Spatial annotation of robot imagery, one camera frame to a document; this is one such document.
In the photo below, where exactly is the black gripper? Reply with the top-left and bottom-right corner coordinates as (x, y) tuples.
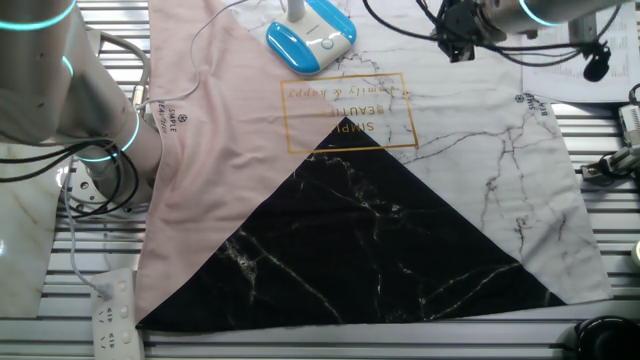
(438, 0), (494, 64)

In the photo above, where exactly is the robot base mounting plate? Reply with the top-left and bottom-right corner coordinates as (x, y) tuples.
(54, 159), (151, 221)

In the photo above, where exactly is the blue white desk lamp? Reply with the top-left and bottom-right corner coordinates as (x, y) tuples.
(264, 0), (358, 77)

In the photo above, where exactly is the printed paper sheet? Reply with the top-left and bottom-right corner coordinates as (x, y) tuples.
(519, 0), (640, 104)

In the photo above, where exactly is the marble pink black tablecloth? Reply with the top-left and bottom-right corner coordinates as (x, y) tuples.
(133, 0), (614, 334)

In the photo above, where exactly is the black round stand base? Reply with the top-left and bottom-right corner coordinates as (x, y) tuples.
(564, 314), (640, 360)

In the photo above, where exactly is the white power strip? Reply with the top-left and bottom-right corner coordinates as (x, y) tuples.
(89, 267), (146, 360)

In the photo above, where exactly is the white marble pattern sheet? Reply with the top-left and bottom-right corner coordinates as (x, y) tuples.
(0, 142), (69, 319)

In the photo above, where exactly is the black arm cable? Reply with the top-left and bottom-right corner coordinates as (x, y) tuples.
(416, 0), (624, 56)
(361, 0), (596, 69)

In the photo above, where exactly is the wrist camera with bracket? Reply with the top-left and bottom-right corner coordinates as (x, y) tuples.
(567, 12), (613, 84)

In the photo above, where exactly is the silver depth camera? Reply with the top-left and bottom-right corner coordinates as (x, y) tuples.
(617, 102), (640, 149)

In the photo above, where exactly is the thin white lamp cable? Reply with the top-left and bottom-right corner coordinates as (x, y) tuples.
(62, 0), (251, 301)

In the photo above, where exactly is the thick grey robot cable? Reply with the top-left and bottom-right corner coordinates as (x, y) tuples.
(97, 30), (152, 110)

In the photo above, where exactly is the black cable coil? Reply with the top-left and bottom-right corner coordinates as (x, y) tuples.
(0, 137), (142, 219)

